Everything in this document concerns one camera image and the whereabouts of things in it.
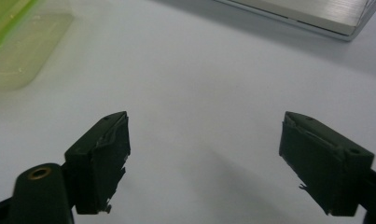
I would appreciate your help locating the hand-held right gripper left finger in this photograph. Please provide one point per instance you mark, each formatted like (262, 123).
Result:
(95, 168)

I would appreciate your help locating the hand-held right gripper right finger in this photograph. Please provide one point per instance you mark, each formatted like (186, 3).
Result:
(325, 168)

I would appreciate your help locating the clear green plastic container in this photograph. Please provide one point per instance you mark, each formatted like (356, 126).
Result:
(19, 43)

